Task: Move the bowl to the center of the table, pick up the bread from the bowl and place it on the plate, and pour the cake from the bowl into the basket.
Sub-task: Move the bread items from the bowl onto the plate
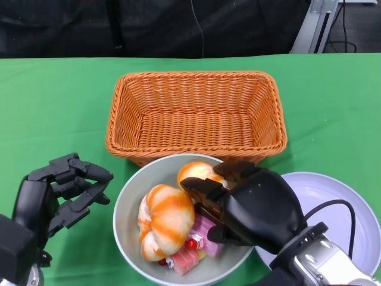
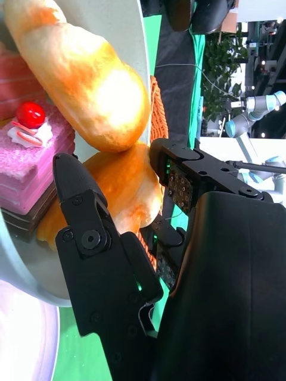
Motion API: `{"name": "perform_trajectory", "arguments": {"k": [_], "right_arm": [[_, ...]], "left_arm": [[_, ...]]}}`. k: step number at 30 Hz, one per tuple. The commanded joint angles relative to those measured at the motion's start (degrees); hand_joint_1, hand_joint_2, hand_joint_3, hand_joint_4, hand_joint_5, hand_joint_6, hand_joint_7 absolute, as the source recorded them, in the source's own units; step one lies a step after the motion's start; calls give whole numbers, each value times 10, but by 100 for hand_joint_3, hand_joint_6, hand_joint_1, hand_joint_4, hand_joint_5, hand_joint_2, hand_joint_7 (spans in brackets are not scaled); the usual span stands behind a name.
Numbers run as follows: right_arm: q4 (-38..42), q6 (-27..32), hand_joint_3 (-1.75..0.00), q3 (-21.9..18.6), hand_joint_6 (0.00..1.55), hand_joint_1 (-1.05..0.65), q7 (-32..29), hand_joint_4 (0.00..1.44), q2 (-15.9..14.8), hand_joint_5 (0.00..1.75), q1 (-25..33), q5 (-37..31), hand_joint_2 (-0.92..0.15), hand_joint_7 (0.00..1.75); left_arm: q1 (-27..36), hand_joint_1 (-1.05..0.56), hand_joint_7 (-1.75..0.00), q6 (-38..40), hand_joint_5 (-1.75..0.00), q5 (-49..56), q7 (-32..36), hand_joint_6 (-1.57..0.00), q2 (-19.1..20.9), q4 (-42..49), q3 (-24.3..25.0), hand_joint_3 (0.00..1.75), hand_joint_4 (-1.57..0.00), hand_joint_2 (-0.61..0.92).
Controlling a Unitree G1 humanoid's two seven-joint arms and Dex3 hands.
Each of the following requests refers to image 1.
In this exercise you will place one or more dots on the orange wicker basket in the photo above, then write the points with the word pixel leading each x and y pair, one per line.
pixel 193 131

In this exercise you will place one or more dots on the grey round bowl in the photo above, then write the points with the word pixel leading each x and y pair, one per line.
pixel 149 178

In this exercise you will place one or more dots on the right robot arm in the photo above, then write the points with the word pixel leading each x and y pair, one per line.
pixel 321 262

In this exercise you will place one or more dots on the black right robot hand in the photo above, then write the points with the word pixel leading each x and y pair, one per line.
pixel 262 211

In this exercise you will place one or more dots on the black fabric backdrop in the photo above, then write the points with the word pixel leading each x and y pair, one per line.
pixel 149 26

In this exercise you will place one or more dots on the orange striped bread roll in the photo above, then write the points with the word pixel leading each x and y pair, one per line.
pixel 196 171
pixel 166 220

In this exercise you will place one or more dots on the red cake with cherries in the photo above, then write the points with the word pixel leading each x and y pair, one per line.
pixel 184 259

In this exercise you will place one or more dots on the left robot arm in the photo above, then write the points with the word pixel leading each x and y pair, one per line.
pixel 15 253

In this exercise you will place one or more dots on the lavender round plate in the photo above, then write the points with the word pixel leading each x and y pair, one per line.
pixel 327 190

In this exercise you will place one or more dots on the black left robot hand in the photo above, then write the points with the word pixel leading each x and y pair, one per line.
pixel 32 202

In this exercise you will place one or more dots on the grey aluminium frame post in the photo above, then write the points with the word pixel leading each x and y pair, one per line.
pixel 312 26

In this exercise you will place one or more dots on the chocolate layered cake slice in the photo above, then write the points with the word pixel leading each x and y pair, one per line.
pixel 205 212

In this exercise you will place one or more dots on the pink layered cake slice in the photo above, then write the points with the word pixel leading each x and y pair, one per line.
pixel 201 229

